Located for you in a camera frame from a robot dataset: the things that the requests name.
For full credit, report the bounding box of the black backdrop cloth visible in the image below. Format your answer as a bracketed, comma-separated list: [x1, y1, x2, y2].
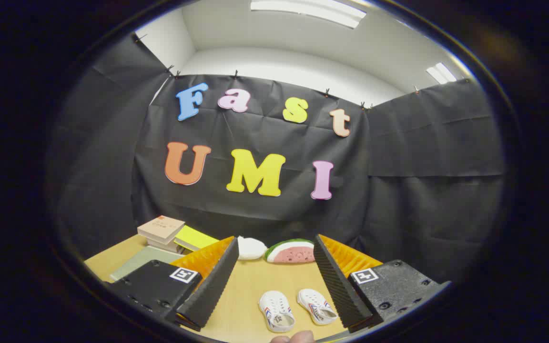
[48, 33, 506, 286]

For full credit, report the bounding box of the white plush toy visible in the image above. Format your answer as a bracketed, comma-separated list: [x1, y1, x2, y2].
[237, 236, 268, 261]

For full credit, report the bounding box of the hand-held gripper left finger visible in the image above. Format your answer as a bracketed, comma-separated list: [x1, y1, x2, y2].
[104, 236, 240, 333]

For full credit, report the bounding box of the beige fabric storage box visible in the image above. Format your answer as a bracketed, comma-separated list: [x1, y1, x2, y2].
[109, 245, 185, 282]

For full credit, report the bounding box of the watermelon slice plush toy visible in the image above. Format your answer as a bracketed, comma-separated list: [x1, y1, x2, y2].
[264, 239, 315, 264]

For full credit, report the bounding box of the ceiling light panel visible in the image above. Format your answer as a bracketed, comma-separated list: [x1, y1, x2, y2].
[426, 62, 458, 85]
[250, 0, 367, 30]

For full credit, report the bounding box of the yellow cover book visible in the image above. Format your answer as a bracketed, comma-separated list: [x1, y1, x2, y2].
[174, 225, 220, 252]

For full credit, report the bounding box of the tan cover book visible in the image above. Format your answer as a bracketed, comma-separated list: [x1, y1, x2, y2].
[137, 215, 186, 245]

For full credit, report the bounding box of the white shoe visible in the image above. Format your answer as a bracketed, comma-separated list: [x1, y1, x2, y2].
[297, 288, 338, 326]
[259, 291, 296, 333]

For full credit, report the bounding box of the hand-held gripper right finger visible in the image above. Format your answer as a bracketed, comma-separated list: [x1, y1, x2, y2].
[313, 233, 452, 333]

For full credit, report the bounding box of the white book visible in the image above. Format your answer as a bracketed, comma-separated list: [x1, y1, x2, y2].
[147, 237, 183, 249]

